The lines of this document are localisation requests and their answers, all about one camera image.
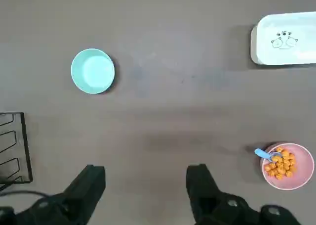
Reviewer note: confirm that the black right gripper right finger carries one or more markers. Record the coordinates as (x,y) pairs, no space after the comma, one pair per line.
(205,195)

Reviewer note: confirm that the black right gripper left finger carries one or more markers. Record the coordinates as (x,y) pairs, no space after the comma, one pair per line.
(84,193)

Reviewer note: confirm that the blue spoon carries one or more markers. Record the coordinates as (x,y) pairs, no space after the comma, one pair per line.
(261,153)

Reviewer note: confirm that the orange popcorn pile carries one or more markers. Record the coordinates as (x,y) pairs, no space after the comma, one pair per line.
(281,164)

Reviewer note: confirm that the pink bowl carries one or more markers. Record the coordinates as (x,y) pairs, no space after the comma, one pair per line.
(304,168)

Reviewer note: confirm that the green bowl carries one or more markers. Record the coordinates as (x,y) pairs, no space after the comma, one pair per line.
(92,71)

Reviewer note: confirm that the white lidded box bear print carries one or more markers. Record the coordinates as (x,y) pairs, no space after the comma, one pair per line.
(284,49)

